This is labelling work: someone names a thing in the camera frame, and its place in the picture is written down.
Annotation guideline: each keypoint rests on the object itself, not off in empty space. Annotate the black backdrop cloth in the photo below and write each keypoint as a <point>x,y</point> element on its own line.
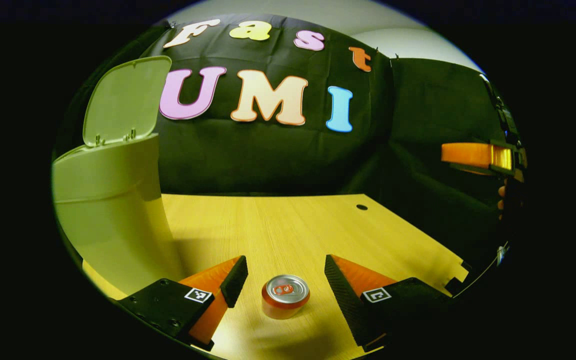
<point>268,160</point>

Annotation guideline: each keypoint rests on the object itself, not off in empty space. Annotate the pale green desktop garbage bin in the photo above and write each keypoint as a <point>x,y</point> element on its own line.
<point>108,200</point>

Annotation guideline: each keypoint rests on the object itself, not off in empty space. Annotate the wooden desktop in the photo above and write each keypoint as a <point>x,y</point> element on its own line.
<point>293,230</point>

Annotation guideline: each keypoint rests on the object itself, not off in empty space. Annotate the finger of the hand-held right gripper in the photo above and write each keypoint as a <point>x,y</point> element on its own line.
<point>468,155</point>

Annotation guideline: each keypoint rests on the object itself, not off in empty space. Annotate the orange pop can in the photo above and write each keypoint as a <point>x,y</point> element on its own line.
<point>285,297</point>

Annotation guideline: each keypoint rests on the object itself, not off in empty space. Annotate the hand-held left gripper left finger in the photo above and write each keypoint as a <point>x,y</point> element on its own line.
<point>235,282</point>

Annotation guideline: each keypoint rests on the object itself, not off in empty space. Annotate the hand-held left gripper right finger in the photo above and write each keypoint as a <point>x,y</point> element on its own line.
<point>348,300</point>

